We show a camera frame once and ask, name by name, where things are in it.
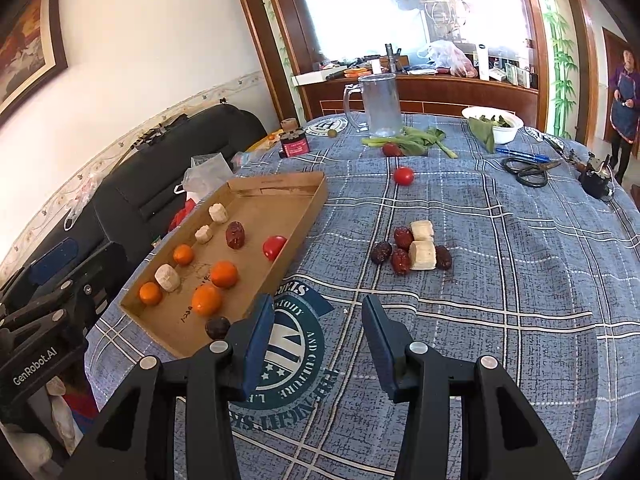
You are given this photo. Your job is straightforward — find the small orange mandarin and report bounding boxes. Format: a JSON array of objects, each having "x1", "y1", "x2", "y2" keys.
[{"x1": 138, "y1": 282, "x2": 163, "y2": 307}]

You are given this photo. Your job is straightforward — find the beige pastry cake one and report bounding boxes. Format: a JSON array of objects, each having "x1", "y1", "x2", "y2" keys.
[{"x1": 154, "y1": 263, "x2": 180, "y2": 292}]

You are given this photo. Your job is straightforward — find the beige pastry cake five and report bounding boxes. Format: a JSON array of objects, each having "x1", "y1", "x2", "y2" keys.
[{"x1": 194, "y1": 224, "x2": 213, "y2": 244}]

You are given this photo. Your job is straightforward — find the dark plum fruit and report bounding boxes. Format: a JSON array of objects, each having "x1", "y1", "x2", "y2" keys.
[{"x1": 205, "y1": 316, "x2": 231, "y2": 341}]

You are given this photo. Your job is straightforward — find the large orange front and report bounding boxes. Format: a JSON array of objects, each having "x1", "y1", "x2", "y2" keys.
[{"x1": 191, "y1": 283, "x2": 224, "y2": 318}]

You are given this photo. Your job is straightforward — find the beige pastry cake four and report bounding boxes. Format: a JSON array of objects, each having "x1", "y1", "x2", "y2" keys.
[{"x1": 208, "y1": 203, "x2": 229, "y2": 224}]

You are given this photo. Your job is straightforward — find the large wrinkled red date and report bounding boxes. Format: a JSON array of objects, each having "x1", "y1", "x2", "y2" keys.
[{"x1": 224, "y1": 221, "x2": 245, "y2": 250}]

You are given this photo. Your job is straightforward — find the beige pastry cake three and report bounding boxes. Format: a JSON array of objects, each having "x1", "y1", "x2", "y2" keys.
[{"x1": 409, "y1": 240, "x2": 437, "y2": 271}]

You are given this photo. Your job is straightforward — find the large red tomato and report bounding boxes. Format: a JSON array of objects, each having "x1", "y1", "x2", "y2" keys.
[{"x1": 262, "y1": 235, "x2": 288, "y2": 261}]

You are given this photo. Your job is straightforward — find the beige pastry cake two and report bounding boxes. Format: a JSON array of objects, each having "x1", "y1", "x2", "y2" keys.
[{"x1": 410, "y1": 220, "x2": 435, "y2": 240}]

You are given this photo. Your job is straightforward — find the black leather sofa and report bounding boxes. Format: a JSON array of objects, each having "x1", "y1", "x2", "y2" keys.
[{"x1": 27, "y1": 104, "x2": 267, "y2": 278}]

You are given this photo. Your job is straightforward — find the red plastic bag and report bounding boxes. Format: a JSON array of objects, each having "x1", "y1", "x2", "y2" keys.
[{"x1": 168, "y1": 198, "x2": 196, "y2": 232}]

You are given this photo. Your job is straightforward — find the clear plastic bag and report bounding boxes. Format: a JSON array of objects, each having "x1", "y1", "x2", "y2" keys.
[{"x1": 174, "y1": 153, "x2": 233, "y2": 203}]

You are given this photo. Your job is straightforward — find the shallow cardboard box tray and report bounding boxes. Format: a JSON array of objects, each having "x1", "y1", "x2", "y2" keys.
[{"x1": 116, "y1": 172, "x2": 328, "y2": 358}]

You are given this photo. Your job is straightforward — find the small dark date four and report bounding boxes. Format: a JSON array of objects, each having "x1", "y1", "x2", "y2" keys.
[{"x1": 435, "y1": 245, "x2": 452, "y2": 270}]

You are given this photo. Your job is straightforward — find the blue plaid tablecloth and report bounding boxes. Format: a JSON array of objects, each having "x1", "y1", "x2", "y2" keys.
[{"x1": 81, "y1": 112, "x2": 640, "y2": 480}]

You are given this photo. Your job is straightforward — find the small red date three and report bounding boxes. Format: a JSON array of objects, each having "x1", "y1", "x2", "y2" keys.
[{"x1": 390, "y1": 247, "x2": 411, "y2": 275}]

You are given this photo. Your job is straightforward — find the small red date two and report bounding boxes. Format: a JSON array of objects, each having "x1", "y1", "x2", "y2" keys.
[{"x1": 394, "y1": 226, "x2": 414, "y2": 250}]

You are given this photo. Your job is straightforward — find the yellow snack package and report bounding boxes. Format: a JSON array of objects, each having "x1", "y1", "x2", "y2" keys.
[{"x1": 246, "y1": 131, "x2": 280, "y2": 153}]

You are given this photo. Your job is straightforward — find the black red labelled jar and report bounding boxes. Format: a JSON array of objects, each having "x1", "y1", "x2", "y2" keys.
[{"x1": 279, "y1": 118, "x2": 310, "y2": 158}]

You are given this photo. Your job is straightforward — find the black scissors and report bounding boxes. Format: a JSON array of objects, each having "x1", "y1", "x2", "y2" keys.
[{"x1": 501, "y1": 157, "x2": 561, "y2": 188}]

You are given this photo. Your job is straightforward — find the small red cherry tomato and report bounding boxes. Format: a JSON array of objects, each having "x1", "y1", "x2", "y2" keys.
[{"x1": 393, "y1": 166, "x2": 414, "y2": 186}]

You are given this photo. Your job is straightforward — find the blue marker pen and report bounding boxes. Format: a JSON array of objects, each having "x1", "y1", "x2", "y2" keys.
[{"x1": 495, "y1": 146, "x2": 550, "y2": 164}]

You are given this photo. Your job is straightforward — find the red date near vegetable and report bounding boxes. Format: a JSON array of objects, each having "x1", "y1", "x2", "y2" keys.
[{"x1": 382, "y1": 143, "x2": 404, "y2": 157}]

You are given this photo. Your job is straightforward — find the green leafy vegetable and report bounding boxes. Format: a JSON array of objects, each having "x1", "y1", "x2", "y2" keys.
[{"x1": 361, "y1": 127, "x2": 458, "y2": 159}]

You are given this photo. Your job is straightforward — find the white bowl with greens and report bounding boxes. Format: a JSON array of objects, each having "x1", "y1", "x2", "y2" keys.
[{"x1": 462, "y1": 106, "x2": 524, "y2": 153}]

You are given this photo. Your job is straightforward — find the person in apron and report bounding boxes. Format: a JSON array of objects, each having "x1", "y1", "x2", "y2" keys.
[{"x1": 610, "y1": 49, "x2": 639, "y2": 184}]

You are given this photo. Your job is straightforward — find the clear plastic pitcher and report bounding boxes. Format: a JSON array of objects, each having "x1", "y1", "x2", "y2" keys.
[{"x1": 343, "y1": 73, "x2": 404, "y2": 136}]

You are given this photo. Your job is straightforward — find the wooden sideboard cabinet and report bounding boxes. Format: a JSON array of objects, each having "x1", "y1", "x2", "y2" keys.
[{"x1": 299, "y1": 75, "x2": 548, "y2": 127}]

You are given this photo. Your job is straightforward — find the framed wall picture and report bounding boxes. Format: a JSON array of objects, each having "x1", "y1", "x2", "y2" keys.
[{"x1": 0, "y1": 0, "x2": 67, "y2": 125}]

